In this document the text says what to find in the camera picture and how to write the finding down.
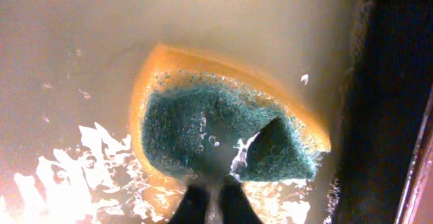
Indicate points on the green and yellow sponge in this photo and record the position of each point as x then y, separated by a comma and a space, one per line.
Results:
193, 114

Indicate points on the green water tray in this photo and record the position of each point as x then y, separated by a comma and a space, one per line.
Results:
362, 68

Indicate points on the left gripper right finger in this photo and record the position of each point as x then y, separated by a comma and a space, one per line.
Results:
234, 204

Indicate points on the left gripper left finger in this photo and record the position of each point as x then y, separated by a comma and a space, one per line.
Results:
192, 209

